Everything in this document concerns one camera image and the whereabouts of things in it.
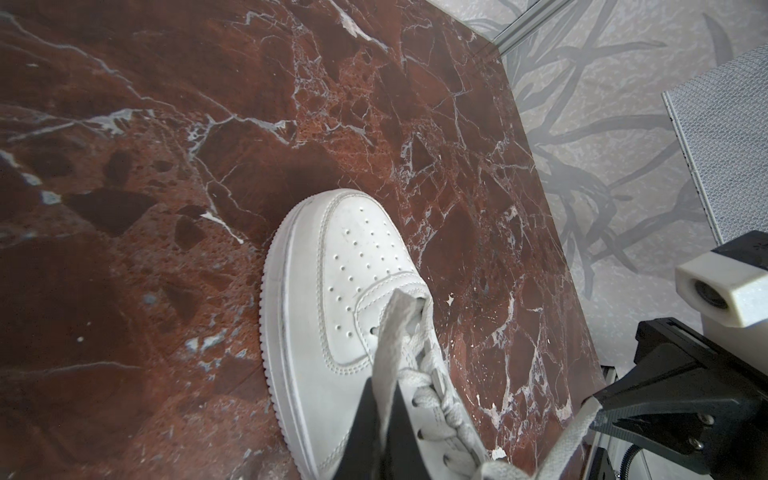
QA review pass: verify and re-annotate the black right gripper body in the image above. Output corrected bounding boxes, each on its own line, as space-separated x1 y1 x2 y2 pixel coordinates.
632 318 767 479

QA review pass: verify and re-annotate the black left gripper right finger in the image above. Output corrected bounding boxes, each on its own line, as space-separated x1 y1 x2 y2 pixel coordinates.
380 386 430 480

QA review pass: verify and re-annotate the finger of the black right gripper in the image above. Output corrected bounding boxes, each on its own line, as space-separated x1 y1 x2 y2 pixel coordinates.
591 343 744 462

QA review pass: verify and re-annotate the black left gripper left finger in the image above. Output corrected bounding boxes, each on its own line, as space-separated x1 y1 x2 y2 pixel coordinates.
333 378 382 480

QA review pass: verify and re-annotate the white shoelace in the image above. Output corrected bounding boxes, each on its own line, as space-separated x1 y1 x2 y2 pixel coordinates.
368 289 604 480

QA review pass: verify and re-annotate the white sneaker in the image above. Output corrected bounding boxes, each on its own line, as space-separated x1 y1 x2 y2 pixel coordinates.
259 188 529 480

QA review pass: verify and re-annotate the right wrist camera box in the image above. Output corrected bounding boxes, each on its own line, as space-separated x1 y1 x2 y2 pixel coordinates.
675 230 768 374

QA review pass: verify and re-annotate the white wire mesh basket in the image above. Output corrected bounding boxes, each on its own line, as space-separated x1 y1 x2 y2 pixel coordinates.
662 45 767 245

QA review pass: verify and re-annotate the aluminium frame crossbar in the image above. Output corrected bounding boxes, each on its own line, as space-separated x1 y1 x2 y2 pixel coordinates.
492 0 572 57

